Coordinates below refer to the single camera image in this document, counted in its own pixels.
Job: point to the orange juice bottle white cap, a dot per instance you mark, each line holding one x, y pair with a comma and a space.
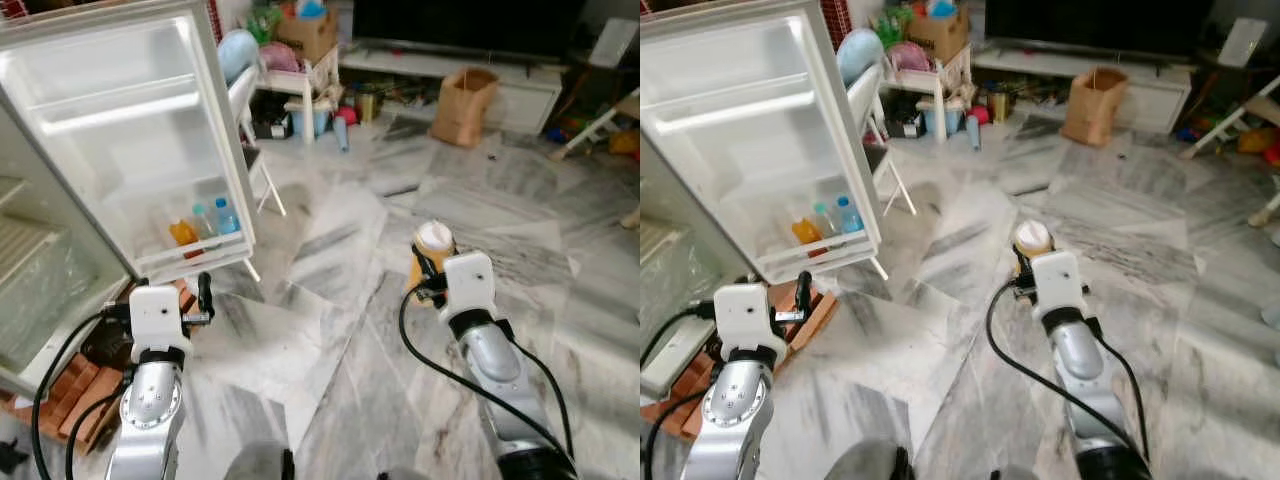
435, 238
1033, 236

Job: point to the small fridge door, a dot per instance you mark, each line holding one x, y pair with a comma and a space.
740, 150
120, 150

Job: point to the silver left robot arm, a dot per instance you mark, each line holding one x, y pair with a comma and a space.
735, 405
150, 405

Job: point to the small fridge cabinet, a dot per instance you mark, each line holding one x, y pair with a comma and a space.
680, 365
20, 170

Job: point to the orange liquid plastic bottle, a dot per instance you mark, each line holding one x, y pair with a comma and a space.
184, 235
806, 233

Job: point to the clear bottle teal cap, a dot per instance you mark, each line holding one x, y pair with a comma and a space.
825, 220
204, 222

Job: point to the clear crisper drawer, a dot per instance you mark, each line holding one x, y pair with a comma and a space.
45, 300

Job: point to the clear bottle blue cap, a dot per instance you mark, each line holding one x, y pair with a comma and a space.
227, 218
850, 215

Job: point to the light blue slim bottle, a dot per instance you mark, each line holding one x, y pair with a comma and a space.
973, 133
343, 135

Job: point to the small red container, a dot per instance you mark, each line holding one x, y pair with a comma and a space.
348, 113
980, 113

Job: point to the gold tin can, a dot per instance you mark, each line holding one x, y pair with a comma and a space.
998, 106
366, 107

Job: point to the brown paper bag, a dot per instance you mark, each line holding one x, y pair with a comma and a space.
1092, 108
462, 110

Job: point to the blue bucket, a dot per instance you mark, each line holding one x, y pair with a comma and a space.
312, 123
943, 122

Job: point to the black box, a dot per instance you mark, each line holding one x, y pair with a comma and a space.
905, 125

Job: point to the grey robot left leg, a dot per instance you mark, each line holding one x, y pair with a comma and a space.
870, 463
260, 465

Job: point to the grey robot leg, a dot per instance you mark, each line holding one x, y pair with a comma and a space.
400, 474
1012, 474
870, 463
260, 465

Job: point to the orange toy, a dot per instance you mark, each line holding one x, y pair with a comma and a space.
1258, 140
625, 142

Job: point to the grey robot right leg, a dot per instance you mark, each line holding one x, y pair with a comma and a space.
400, 474
1012, 474

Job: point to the white low tv cabinet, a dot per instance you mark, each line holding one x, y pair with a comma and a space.
1155, 100
520, 100

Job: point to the white folding chair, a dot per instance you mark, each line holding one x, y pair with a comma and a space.
865, 95
243, 95

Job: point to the white small shelf rack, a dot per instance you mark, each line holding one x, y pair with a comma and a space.
950, 72
320, 75

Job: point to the pink bowl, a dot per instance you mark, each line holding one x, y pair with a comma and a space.
910, 57
280, 58

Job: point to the pale blue rounded panel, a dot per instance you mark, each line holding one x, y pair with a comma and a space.
860, 55
237, 55

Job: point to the brown cardboard box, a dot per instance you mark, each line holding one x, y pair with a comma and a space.
940, 35
310, 38

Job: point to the black flat tv screen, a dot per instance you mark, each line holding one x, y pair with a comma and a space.
470, 25
1100, 25

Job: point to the blue plastic lid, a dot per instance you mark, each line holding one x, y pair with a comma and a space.
310, 8
942, 8

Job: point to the green plastic item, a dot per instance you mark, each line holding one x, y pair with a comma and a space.
262, 25
888, 25

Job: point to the red lattice panel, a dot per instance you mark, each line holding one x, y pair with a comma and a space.
835, 20
214, 15

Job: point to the white grey flat panel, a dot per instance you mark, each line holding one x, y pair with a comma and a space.
615, 42
1248, 42

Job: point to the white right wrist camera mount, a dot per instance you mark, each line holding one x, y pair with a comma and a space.
1060, 285
470, 285

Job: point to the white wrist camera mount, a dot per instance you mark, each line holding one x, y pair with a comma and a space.
745, 315
1060, 285
158, 315
470, 285

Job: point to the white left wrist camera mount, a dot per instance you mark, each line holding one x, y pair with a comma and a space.
158, 315
745, 315

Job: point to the white slanted frame bar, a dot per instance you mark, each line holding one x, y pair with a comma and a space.
600, 120
1225, 125

